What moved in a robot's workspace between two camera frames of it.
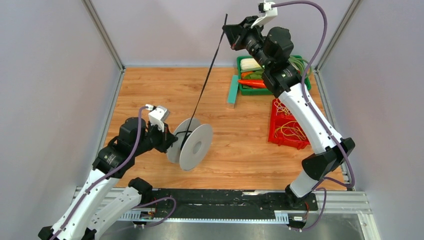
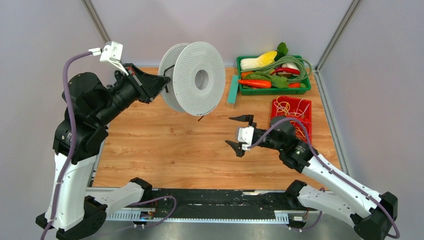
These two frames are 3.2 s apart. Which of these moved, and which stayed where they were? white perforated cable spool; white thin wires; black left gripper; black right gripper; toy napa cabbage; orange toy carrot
Moved: black left gripper; black right gripper; white perforated cable spool
Stayed: orange toy carrot; white thin wires; toy napa cabbage
